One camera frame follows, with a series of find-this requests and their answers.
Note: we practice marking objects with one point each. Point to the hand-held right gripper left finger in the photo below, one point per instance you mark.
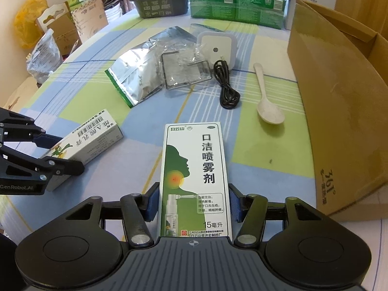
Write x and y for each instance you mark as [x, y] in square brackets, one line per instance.
[150, 204]

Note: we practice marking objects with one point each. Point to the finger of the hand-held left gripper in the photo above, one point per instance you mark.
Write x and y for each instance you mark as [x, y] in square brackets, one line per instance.
[60, 168]
[50, 141]

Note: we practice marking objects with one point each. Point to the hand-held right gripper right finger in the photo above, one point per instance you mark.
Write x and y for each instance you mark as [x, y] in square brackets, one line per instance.
[235, 204]

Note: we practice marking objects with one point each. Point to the white ointment box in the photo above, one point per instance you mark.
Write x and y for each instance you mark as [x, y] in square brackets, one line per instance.
[97, 133]

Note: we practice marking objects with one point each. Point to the green white spray medicine box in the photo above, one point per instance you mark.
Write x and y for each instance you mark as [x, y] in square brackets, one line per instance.
[194, 163]

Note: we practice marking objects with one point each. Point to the silver foil bag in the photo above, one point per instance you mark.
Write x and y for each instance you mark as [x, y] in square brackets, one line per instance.
[133, 72]

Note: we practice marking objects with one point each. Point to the large brown cardboard box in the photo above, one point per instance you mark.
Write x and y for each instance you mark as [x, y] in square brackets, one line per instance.
[333, 112]

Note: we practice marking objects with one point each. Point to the plaid cloth-covered desktop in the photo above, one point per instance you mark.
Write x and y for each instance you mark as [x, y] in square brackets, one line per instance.
[260, 151]

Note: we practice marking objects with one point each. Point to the crumpled silver plastic bag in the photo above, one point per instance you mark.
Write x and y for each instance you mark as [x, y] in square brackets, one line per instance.
[45, 57]

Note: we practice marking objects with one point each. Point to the white plastic spoon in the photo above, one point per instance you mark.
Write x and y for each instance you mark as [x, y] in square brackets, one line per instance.
[269, 113]

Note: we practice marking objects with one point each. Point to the yellow plastic bag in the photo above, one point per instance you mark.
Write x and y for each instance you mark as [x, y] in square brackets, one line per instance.
[28, 21]

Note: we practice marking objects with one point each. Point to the printed kraft card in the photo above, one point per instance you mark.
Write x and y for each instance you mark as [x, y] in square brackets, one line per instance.
[91, 19]

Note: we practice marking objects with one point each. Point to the green white small box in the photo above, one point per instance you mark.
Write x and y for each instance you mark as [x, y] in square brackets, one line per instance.
[77, 1]

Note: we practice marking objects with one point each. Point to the white ribbed container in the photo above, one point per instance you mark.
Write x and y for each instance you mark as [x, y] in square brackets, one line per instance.
[113, 11]

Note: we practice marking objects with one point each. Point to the white square night light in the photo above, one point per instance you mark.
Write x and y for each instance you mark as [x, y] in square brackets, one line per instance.
[212, 45]

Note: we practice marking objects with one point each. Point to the dark green container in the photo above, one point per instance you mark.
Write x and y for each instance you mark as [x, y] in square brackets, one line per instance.
[157, 7]

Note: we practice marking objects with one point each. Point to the green packaged boxes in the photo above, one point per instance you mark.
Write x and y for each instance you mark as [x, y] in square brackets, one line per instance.
[260, 10]

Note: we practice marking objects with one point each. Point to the green tissue pack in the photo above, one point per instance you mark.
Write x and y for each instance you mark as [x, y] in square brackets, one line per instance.
[212, 6]

